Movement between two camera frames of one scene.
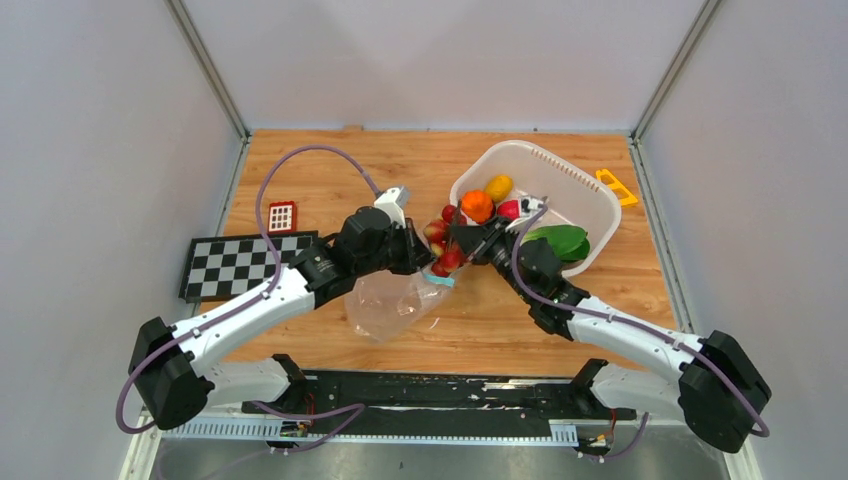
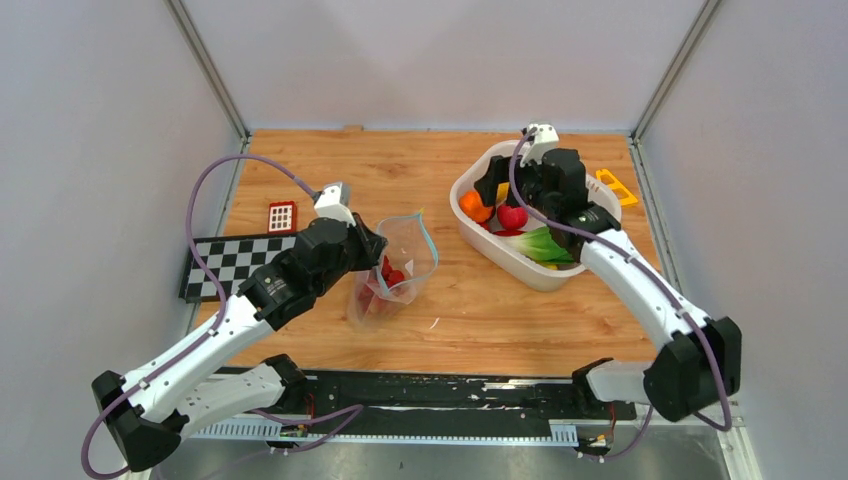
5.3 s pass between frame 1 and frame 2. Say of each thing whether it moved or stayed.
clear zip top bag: moved
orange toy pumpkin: stayed
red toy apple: stayed
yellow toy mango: stayed
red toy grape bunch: moved
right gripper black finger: moved
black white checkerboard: stayed
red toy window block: stayed
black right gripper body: moved
